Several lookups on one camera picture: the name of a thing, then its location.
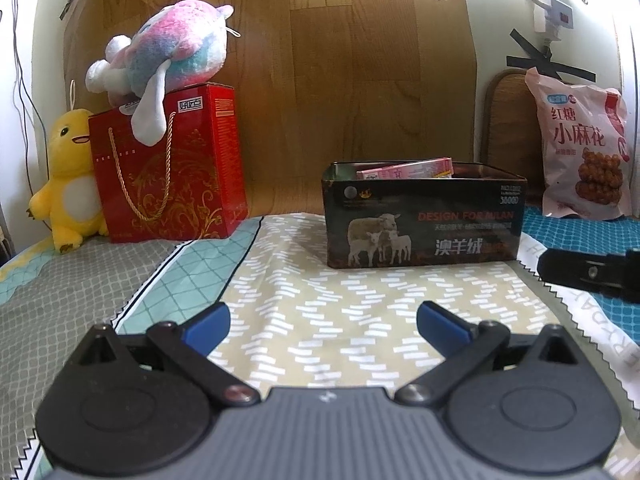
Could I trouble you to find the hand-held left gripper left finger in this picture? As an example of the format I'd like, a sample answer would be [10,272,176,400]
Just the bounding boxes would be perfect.
[75,301,262,408]

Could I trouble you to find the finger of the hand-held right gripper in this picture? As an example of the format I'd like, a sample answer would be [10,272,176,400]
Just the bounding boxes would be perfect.
[537,249,640,304]

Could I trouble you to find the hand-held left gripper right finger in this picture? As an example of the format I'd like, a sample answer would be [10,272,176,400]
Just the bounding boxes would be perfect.
[395,301,577,407]

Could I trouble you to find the black tin box sheep print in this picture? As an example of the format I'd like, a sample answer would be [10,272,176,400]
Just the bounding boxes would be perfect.
[321,160,529,269]

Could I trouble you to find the pink snack box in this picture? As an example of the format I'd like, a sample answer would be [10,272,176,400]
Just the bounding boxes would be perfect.
[356,157,455,180]

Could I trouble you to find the patchwork printed bed sheet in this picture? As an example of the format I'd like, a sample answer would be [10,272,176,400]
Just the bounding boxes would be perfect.
[0,207,640,480]

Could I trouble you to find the pink snack bag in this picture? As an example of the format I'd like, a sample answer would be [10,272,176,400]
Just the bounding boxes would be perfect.
[524,66,630,221]

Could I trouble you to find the red gift bag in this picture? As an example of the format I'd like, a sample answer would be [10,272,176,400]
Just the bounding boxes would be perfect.
[89,84,249,244]

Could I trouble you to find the brown woven mat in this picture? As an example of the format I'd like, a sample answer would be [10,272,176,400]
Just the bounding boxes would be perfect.
[480,67,551,175]

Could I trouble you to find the yellow plush toy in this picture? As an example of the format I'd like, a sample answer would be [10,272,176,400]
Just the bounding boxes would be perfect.
[27,108,109,255]

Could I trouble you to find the black tape cross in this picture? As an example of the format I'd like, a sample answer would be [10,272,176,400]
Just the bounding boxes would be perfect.
[510,29,598,84]

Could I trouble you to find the white power strip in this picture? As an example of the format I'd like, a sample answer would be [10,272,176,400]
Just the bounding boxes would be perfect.
[529,0,577,45]

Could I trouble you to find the pink blue plush toy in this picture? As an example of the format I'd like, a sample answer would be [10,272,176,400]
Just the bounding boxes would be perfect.
[85,0,242,147]

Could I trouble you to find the wooden board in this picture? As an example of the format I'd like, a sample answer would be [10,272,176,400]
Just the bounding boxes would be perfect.
[62,0,482,222]

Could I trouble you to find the thin dark cable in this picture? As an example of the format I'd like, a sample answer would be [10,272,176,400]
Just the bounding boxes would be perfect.
[9,0,32,128]

